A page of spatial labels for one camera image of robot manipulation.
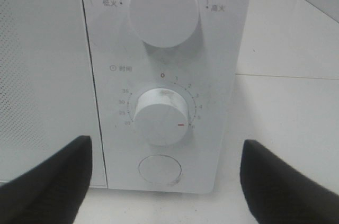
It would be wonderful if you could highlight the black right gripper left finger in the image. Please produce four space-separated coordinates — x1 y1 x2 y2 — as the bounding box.
1 136 92 223

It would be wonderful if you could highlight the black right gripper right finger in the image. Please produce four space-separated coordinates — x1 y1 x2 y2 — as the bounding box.
239 139 338 223

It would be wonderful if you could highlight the round door release button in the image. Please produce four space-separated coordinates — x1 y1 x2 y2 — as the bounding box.
138 155 182 185

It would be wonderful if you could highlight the white lower timer knob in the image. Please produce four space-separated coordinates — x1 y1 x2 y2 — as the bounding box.
133 88 189 146

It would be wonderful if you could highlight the white microwave oven body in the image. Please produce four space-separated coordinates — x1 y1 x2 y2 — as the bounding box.
82 0 249 194

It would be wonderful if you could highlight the white upper power knob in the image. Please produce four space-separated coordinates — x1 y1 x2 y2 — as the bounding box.
129 0 200 48

